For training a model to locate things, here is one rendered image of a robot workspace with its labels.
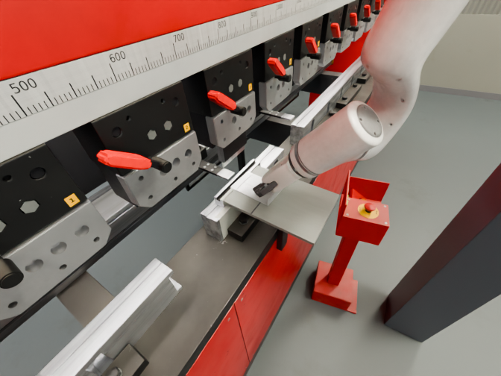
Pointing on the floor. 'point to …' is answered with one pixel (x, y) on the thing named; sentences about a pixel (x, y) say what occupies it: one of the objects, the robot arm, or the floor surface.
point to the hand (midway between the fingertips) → (265, 183)
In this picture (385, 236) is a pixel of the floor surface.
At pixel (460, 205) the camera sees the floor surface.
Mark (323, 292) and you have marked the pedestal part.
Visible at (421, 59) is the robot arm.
